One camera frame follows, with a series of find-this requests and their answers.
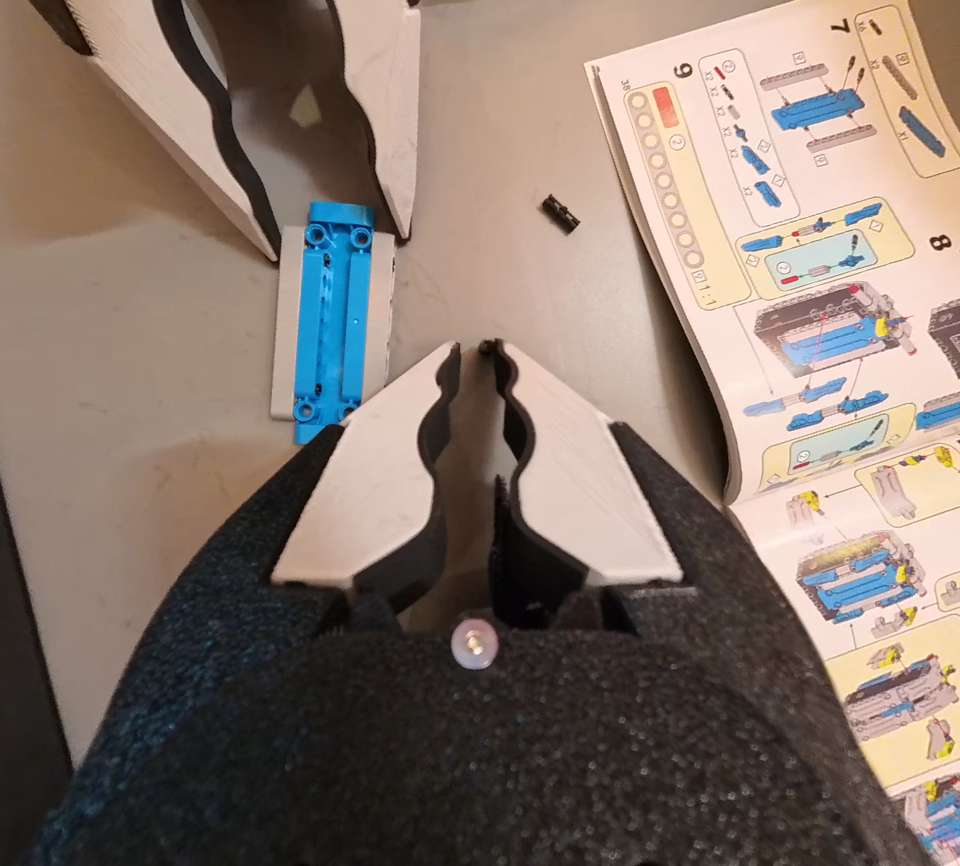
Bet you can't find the grey perforated building beam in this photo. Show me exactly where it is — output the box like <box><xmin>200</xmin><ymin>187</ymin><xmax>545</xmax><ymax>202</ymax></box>
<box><xmin>366</xmin><ymin>232</ymin><xmax>399</xmax><ymax>387</ymax></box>
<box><xmin>270</xmin><ymin>225</ymin><xmax>309</xmax><ymax>425</ymax></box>

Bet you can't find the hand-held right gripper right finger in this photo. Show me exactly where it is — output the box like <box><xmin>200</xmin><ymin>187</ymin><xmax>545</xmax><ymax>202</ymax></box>
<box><xmin>486</xmin><ymin>341</ymin><xmax>685</xmax><ymax>588</ymax></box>

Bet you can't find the black dotted mat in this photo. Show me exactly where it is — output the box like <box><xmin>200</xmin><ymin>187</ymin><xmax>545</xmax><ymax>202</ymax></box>
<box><xmin>0</xmin><ymin>484</ymin><xmax>72</xmax><ymax>860</ymax></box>

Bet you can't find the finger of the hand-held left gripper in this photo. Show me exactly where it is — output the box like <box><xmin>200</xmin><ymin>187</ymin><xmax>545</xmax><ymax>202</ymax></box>
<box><xmin>266</xmin><ymin>0</ymin><xmax>423</xmax><ymax>242</ymax></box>
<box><xmin>0</xmin><ymin>0</ymin><xmax>282</xmax><ymax>265</ymax></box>

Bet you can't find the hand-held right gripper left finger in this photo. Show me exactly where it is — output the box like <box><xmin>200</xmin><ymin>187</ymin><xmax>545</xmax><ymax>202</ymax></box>
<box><xmin>271</xmin><ymin>343</ymin><xmax>462</xmax><ymax>590</ymax></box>

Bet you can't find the blue perforated building beam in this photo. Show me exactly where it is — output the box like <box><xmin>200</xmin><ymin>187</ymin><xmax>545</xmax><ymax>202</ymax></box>
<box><xmin>294</xmin><ymin>201</ymin><xmax>376</xmax><ymax>446</ymax></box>

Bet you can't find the open instruction booklet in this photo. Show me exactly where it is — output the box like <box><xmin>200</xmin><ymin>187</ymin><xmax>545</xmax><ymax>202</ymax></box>
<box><xmin>585</xmin><ymin>0</ymin><xmax>960</xmax><ymax>866</ymax></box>

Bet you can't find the grey desk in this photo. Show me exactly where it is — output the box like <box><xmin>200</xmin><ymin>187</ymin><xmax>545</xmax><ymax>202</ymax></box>
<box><xmin>0</xmin><ymin>0</ymin><xmax>960</xmax><ymax>770</ymax></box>

